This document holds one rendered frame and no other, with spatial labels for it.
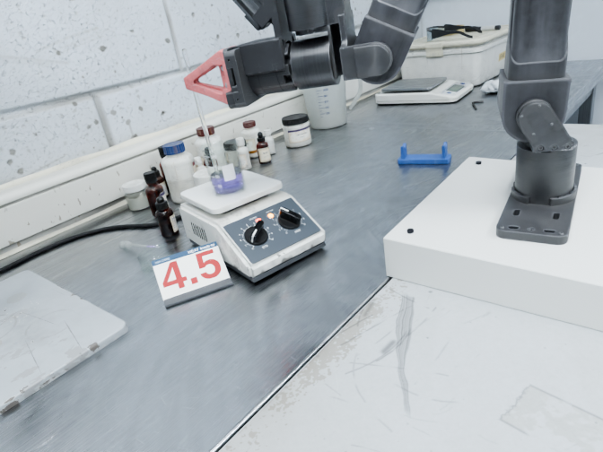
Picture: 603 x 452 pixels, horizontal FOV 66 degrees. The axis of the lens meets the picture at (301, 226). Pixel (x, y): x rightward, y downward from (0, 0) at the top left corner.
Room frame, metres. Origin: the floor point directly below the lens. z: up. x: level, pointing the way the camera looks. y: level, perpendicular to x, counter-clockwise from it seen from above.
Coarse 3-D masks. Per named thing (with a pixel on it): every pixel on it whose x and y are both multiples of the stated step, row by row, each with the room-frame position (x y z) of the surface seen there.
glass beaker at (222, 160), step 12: (204, 144) 0.67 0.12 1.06; (216, 144) 0.63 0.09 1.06; (228, 144) 0.63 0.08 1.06; (204, 156) 0.64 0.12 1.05; (216, 156) 0.63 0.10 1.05; (228, 156) 0.63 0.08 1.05; (216, 168) 0.63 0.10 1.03; (228, 168) 0.63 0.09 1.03; (240, 168) 0.65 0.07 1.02; (216, 180) 0.63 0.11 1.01; (228, 180) 0.63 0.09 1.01; (240, 180) 0.64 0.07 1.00; (216, 192) 0.64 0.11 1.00; (228, 192) 0.63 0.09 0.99
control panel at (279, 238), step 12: (276, 204) 0.63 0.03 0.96; (288, 204) 0.63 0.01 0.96; (252, 216) 0.60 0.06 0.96; (264, 216) 0.60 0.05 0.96; (276, 216) 0.60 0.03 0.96; (228, 228) 0.58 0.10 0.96; (240, 228) 0.58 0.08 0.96; (264, 228) 0.58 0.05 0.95; (276, 228) 0.58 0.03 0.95; (300, 228) 0.59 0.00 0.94; (312, 228) 0.59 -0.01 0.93; (240, 240) 0.56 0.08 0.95; (276, 240) 0.56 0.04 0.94; (288, 240) 0.57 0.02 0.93; (300, 240) 0.57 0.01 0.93; (252, 252) 0.54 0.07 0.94; (264, 252) 0.54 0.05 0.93; (276, 252) 0.55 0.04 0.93
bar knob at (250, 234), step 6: (258, 222) 0.57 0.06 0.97; (252, 228) 0.58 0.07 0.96; (258, 228) 0.56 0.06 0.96; (246, 234) 0.57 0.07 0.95; (252, 234) 0.55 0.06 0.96; (258, 234) 0.56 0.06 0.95; (264, 234) 0.57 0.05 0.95; (246, 240) 0.56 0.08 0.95; (252, 240) 0.55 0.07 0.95; (258, 240) 0.56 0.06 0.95; (264, 240) 0.56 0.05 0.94
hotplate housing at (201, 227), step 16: (192, 208) 0.66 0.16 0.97; (240, 208) 0.62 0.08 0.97; (256, 208) 0.62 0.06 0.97; (192, 224) 0.65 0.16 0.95; (208, 224) 0.60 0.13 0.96; (224, 224) 0.58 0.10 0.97; (192, 240) 0.67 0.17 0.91; (208, 240) 0.61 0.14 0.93; (224, 240) 0.56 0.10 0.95; (304, 240) 0.57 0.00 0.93; (320, 240) 0.58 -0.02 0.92; (224, 256) 0.58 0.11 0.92; (240, 256) 0.54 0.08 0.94; (272, 256) 0.54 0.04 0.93; (288, 256) 0.55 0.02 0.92; (240, 272) 0.55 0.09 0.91; (256, 272) 0.52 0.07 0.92; (272, 272) 0.54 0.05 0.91
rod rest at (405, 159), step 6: (444, 144) 0.87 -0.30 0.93; (402, 150) 0.89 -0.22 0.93; (444, 150) 0.85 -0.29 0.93; (402, 156) 0.89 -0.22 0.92; (408, 156) 0.90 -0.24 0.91; (414, 156) 0.90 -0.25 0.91; (420, 156) 0.89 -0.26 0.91; (426, 156) 0.88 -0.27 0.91; (432, 156) 0.88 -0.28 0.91; (438, 156) 0.87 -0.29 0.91; (444, 156) 0.85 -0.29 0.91; (450, 156) 0.87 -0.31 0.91; (402, 162) 0.89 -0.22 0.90; (408, 162) 0.88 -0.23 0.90; (414, 162) 0.88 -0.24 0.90; (420, 162) 0.87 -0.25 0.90; (426, 162) 0.86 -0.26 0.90; (432, 162) 0.86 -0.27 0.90; (438, 162) 0.85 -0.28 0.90; (444, 162) 0.85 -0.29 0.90
